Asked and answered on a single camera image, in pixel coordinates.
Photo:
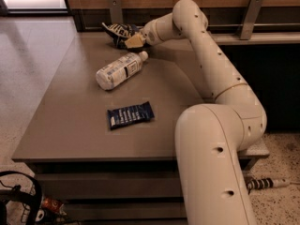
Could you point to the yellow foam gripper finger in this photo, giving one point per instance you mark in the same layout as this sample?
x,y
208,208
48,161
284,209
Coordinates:
x,y
136,41

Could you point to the blue white chip bag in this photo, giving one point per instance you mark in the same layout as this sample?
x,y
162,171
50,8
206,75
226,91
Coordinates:
x,y
120,32

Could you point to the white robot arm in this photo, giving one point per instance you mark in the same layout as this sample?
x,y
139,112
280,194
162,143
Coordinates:
x,y
208,136

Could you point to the white plastic water bottle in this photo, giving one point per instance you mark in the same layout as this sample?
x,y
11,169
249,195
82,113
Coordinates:
x,y
120,70

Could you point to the dark blue snack bar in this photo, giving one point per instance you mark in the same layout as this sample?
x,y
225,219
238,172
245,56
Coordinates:
x,y
130,115

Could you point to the upper grey drawer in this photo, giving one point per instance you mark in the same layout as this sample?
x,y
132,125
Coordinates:
x,y
110,185

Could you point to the grey drawer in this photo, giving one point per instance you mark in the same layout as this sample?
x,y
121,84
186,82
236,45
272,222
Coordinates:
x,y
110,185
128,210

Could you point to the lower grey drawer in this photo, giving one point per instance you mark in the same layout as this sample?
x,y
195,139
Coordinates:
x,y
128,210

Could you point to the red snack packet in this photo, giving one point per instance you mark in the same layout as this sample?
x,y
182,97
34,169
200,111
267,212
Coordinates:
x,y
54,206

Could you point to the left metal railing post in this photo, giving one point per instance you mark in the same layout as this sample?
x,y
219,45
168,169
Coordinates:
x,y
116,11

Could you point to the metal railing post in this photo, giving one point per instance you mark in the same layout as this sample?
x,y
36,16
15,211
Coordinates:
x,y
116,11
250,17

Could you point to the horizontal metal rail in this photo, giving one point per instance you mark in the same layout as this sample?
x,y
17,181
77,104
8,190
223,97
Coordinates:
x,y
260,26

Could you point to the right metal railing post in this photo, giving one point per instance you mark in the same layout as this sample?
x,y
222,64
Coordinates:
x,y
250,17

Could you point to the striped cable connector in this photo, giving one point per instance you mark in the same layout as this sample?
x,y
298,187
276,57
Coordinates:
x,y
267,183

